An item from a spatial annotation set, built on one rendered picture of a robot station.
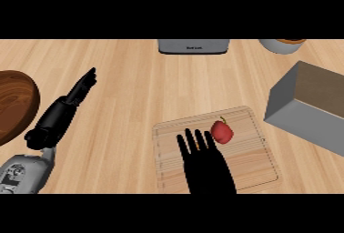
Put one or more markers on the pale wooden cutting board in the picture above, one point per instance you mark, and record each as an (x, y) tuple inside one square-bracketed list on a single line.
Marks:
[(251, 157)]

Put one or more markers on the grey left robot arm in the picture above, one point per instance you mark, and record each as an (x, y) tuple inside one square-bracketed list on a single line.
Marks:
[(22, 173)]

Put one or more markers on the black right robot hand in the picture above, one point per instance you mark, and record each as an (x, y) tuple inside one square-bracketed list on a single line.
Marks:
[(208, 170)]

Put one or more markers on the brown wooden bowl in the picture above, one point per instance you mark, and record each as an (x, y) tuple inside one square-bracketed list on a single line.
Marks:
[(15, 104)]

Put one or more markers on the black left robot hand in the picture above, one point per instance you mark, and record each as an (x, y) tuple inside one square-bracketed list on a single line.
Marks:
[(56, 118)]

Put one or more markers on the grey cardboard box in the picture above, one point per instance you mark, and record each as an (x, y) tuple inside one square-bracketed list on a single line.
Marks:
[(308, 106)]

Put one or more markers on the red apple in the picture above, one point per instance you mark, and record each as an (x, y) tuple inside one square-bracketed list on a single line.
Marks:
[(221, 132)]

